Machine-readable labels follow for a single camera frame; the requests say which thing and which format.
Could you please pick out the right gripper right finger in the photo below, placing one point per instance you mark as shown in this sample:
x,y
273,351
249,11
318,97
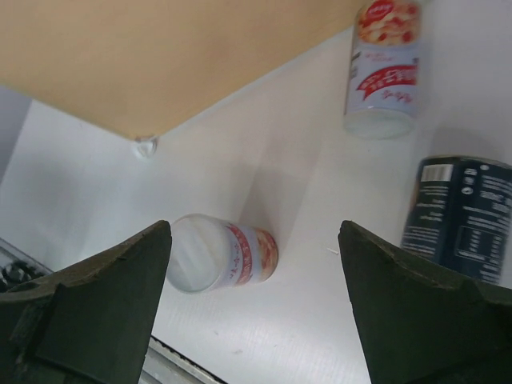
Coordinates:
x,y
419,322

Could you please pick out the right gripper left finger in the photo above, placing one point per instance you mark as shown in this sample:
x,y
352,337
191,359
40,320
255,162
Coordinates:
x,y
80,312

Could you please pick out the dark navy cylindrical can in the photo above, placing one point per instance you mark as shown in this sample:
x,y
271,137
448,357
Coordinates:
x,y
460,215

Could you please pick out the red white can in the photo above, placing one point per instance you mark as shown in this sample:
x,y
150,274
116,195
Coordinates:
x,y
382,88
208,253

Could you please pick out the wooden cube counter box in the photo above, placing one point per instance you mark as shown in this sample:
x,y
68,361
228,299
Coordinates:
x,y
142,69

